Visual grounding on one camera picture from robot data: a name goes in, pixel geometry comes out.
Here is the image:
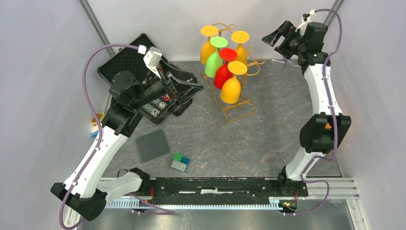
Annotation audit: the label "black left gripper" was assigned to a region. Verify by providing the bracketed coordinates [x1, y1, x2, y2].
[131, 58, 204, 109]

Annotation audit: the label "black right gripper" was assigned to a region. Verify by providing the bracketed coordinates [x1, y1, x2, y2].
[261, 20, 306, 59]

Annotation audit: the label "gold wire wine glass rack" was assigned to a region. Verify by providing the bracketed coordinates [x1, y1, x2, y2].
[200, 23, 264, 123]

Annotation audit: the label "yellow plastic wine glass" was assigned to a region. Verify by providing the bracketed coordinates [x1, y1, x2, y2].
[220, 61, 248, 104]
[200, 25, 218, 65]
[231, 30, 249, 65]

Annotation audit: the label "green plastic wine glass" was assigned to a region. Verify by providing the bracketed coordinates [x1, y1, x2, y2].
[204, 36, 228, 78]

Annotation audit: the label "red plastic wine glass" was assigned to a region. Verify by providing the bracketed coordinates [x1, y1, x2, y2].
[213, 48, 237, 90]

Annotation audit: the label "clear wine glass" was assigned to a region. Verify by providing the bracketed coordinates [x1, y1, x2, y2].
[271, 57, 300, 68]

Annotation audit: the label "orange plastic wine glass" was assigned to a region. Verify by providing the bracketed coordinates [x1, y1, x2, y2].
[325, 123, 333, 130]

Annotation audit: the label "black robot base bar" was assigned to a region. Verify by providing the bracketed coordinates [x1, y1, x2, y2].
[134, 177, 308, 205]

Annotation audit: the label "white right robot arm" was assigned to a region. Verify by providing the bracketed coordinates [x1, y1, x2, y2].
[262, 21, 351, 196]

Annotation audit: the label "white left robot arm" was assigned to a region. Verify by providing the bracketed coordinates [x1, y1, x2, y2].
[51, 65, 203, 221]

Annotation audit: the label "black poker chip case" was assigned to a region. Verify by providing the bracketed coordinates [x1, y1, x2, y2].
[97, 47, 192, 124]

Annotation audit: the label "grey building baseplate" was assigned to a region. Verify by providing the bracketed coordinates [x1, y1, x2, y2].
[135, 129, 170, 163]

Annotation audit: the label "green grey blue bricks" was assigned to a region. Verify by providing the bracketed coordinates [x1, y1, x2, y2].
[170, 152, 190, 173]

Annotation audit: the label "yellow orange toy brick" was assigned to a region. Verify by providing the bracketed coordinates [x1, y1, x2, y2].
[92, 113, 104, 125]

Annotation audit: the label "white blue toy brick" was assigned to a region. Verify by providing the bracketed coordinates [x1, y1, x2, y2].
[91, 125, 99, 137]

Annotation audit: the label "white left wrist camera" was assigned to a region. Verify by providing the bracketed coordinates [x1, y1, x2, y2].
[138, 45, 162, 79]

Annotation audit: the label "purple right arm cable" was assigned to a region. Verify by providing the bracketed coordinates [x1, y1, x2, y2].
[279, 8, 343, 217]

